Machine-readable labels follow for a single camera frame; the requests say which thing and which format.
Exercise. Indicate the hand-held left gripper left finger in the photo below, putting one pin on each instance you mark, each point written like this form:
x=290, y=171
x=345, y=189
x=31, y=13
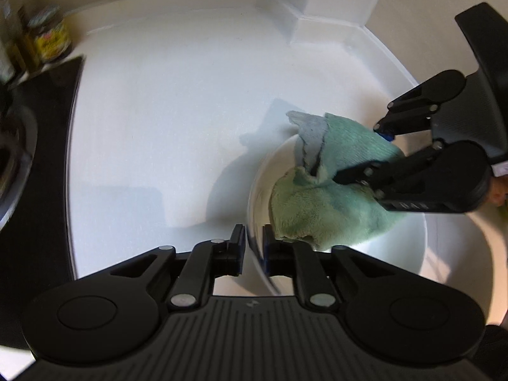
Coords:
x=238, y=248

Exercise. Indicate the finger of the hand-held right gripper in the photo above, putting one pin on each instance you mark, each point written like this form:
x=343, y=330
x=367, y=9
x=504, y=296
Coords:
x=385, y=135
x=357, y=174

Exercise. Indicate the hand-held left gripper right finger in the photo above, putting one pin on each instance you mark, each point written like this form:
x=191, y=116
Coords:
x=266, y=248

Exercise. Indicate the green cleaning cloth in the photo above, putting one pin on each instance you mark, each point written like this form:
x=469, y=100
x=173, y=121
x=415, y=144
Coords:
x=309, y=206

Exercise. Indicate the white bowl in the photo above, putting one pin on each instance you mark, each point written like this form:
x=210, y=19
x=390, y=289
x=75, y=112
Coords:
x=381, y=254

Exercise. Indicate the person's right hand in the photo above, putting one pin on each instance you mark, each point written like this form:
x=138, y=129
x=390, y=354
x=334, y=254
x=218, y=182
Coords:
x=500, y=190

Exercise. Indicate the black glass cooktop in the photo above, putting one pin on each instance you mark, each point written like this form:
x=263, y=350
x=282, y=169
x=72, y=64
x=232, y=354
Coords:
x=43, y=190

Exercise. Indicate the metal gas burner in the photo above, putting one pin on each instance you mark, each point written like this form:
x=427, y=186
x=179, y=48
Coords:
x=18, y=158

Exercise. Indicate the sauce jar with checkered lid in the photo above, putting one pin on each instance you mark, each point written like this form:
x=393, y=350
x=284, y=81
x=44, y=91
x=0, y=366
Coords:
x=49, y=35

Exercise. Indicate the clear bottle with yellow cap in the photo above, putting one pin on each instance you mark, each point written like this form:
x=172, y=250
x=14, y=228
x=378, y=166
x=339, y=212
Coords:
x=6, y=39

